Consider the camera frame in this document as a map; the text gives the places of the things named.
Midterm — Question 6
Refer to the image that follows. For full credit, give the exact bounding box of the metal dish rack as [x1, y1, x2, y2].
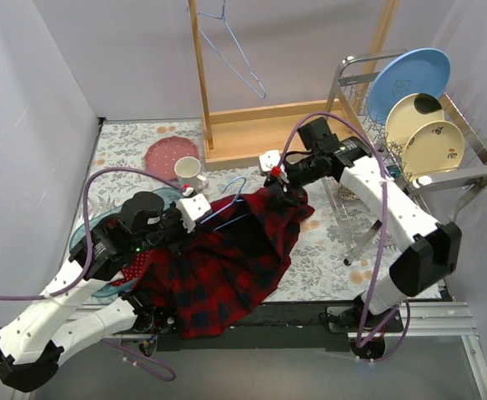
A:
[309, 48, 487, 266]

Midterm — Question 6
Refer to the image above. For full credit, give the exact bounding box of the white mug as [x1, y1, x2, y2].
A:
[174, 156, 208, 193]

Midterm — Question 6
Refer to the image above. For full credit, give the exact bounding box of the cream plate with flower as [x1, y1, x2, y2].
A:
[401, 120, 465, 181]

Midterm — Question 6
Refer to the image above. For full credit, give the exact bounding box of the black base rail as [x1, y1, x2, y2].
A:
[118, 299, 403, 353]

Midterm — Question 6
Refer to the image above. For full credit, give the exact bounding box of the teal plastic tray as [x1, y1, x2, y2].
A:
[68, 187, 186, 299]

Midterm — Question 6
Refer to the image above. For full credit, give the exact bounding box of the blue plate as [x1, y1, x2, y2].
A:
[366, 47, 451, 125]

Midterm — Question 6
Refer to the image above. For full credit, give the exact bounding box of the red plaid skirt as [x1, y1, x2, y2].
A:
[135, 187, 314, 339]

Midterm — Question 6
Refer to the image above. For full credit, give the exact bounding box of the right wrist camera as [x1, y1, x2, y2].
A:
[259, 150, 281, 176]

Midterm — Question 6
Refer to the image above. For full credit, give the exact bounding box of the blue wire hanger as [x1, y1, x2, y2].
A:
[198, 176, 250, 232]
[187, 1, 267, 100]

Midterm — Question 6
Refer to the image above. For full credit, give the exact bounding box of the pink dotted plate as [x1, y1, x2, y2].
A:
[143, 136, 199, 181]

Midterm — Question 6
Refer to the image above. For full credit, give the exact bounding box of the floral tablecloth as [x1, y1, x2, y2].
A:
[62, 120, 443, 304]

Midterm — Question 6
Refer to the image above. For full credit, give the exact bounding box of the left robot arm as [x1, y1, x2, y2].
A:
[0, 192, 186, 393]

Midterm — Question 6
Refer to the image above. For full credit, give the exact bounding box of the wooden hanger stand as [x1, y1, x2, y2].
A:
[187, 1, 403, 171]

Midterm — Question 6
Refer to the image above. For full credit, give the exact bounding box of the blue white cup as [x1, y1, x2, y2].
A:
[386, 165, 402, 178]

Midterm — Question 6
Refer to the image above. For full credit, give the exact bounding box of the red polka dot cloth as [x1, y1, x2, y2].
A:
[109, 252, 148, 287]

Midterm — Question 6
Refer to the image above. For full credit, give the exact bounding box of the patterned bowl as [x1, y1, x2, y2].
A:
[338, 185, 359, 202]

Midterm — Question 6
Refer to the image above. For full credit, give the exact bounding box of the cream plate black spot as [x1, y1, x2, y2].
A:
[385, 93, 444, 146]

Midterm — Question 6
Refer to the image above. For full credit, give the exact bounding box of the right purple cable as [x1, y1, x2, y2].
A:
[280, 112, 411, 363]

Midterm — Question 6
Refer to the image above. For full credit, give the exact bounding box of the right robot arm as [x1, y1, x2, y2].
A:
[259, 112, 462, 332]

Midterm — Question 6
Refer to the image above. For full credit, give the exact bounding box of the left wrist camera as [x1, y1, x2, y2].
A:
[176, 193, 212, 233]

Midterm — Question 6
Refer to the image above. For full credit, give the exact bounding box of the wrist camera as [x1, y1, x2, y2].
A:
[176, 193, 212, 233]
[259, 150, 281, 176]

